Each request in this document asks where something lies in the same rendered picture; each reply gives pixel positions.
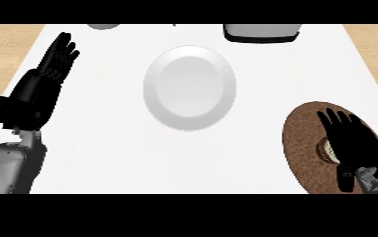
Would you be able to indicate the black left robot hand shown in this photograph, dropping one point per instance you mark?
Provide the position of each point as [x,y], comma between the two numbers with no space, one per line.
[38,84]

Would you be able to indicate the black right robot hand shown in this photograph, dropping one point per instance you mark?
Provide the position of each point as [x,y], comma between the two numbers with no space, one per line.
[351,141]

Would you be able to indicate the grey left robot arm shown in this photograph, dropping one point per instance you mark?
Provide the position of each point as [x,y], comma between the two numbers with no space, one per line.
[16,162]

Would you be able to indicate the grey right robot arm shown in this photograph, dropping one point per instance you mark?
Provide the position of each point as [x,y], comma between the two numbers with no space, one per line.
[368,179]

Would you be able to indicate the brown round placemat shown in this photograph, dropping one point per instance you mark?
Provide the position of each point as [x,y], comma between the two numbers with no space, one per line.
[307,141]

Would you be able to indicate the white oval plate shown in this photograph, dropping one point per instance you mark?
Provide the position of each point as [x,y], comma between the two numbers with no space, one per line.
[189,87]

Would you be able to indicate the grey round object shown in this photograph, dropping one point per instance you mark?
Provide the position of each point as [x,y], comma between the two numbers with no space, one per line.
[103,26]

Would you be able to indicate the grey appliance with black base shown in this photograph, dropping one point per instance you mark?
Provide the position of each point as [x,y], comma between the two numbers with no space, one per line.
[261,32]

